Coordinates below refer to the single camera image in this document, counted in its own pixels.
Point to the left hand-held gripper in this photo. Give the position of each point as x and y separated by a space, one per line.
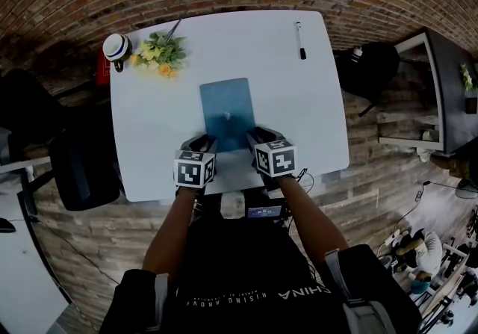
192 170

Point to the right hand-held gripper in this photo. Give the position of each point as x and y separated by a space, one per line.
276 158

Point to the blue notebook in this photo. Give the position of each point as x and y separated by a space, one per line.
226 97

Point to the white marker pen black cap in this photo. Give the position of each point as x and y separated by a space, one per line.
300 39

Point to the person's left forearm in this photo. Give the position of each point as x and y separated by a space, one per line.
172 235

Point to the person's right forearm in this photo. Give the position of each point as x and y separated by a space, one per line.
310 220

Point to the white side desk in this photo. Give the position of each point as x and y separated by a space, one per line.
22 272

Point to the small screen device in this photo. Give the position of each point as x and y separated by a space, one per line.
264 211

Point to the black office chair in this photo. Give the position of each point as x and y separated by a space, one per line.
84 172

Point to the person's black shirt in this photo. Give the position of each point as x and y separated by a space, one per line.
239 272

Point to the yellow flower bouquet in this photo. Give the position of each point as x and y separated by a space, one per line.
160 54

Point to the dark bottle white band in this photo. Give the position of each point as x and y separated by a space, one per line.
357 55

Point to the red box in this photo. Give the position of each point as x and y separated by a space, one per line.
101 69

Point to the white mug blue stripe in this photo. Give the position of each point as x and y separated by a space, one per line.
114 46

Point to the black computer mouse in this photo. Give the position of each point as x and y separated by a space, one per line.
6 225

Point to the dark side table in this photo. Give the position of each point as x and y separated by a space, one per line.
453 74

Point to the small potted yellow flowers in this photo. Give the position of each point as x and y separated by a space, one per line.
467 78

